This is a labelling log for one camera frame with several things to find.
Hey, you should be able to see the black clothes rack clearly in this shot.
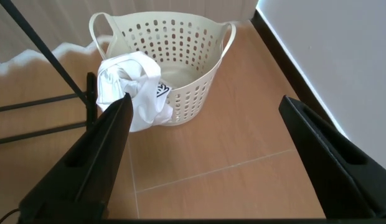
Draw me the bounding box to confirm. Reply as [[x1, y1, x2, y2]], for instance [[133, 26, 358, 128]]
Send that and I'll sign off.
[[0, 0, 99, 146]]

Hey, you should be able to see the white printed garment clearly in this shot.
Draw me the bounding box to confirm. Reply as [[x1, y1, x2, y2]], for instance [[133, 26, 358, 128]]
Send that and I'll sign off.
[[96, 51, 174, 133]]

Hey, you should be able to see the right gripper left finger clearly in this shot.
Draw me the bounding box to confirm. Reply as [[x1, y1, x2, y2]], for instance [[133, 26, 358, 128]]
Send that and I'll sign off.
[[18, 92, 134, 220]]

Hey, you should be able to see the white laundry basket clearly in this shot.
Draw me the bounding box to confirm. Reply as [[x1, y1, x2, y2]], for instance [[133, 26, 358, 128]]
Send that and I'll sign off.
[[88, 11, 237, 127]]

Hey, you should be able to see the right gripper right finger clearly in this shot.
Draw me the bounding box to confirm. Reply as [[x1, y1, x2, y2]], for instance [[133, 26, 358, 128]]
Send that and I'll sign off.
[[278, 95, 386, 218]]

